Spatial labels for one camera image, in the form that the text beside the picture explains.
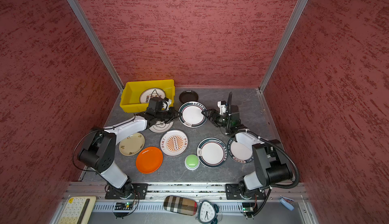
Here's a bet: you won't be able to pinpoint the yellow plastic bin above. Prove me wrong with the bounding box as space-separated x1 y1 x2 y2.
120 79 175 113

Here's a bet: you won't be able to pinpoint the white plate dark green rim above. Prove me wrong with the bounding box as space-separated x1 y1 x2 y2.
197 138 228 168

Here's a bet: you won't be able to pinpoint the beige calculator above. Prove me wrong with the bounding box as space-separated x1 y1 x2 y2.
57 196 96 224

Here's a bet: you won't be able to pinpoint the aluminium corner post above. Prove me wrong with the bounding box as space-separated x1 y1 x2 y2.
259 0 309 93
67 0 125 92

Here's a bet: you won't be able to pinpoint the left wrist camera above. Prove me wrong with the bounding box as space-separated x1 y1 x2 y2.
147 97 170 112

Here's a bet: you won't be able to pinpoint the controller board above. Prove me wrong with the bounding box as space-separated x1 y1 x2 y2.
241 202 257 214
113 202 133 212

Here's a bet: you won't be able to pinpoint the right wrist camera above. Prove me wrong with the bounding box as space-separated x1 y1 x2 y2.
217 101 230 116

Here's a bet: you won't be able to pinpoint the right aluminium corner post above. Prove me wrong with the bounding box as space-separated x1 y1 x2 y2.
259 0 309 93

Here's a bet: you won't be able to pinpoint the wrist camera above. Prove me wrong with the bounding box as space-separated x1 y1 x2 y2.
147 97 170 112
217 101 230 116

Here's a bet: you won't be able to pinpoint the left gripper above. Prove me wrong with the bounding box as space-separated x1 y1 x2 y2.
156 107 182 123

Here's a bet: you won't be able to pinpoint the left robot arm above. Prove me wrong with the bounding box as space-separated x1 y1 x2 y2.
77 107 180 199

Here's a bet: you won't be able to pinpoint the green push button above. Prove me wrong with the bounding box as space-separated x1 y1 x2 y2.
184 154 200 170

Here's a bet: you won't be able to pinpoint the blue white small object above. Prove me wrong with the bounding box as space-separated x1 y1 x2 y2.
280 196 294 211

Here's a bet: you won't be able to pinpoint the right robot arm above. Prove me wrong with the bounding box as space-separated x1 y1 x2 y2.
202 109 300 196

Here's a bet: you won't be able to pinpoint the black corrugated cable conduit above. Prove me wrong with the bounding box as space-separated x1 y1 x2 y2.
226 91 300 219

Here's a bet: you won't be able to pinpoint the right controller board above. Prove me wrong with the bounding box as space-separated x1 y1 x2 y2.
241 202 257 214

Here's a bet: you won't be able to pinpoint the left controller board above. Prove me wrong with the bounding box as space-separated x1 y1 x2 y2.
113 202 133 212

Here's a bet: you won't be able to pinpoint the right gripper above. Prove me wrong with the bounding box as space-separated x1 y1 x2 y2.
202 109 232 128

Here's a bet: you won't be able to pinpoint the white plate flower outline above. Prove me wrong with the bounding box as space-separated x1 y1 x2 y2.
149 121 174 134

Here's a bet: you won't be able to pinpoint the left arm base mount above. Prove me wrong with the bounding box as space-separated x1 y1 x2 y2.
105 183 149 200

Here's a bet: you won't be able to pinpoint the left aluminium corner post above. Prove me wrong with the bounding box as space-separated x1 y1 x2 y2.
67 0 125 92

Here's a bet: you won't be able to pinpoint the small black dish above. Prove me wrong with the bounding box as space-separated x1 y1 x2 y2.
179 90 199 104

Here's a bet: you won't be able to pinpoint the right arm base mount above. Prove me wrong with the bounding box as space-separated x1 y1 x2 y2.
225 184 266 200

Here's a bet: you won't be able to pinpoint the cream beige plate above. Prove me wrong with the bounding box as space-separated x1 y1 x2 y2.
119 133 145 156

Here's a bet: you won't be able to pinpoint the white analog clock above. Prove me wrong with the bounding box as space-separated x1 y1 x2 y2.
197 200 219 224

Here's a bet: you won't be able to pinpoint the white plate red characters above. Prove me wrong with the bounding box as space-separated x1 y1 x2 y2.
139 88 166 104

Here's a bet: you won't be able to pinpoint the white plate orange sunburst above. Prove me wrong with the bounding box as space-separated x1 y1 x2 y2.
160 130 188 157

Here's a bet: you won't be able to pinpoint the white plate green lettered rim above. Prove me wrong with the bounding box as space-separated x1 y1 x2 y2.
227 138 254 164

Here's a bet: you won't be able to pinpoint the plaid glasses case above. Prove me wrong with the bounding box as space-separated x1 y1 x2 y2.
163 195 198 216

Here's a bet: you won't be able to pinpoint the aluminium mounting rail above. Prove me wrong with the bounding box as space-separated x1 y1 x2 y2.
62 182 311 202

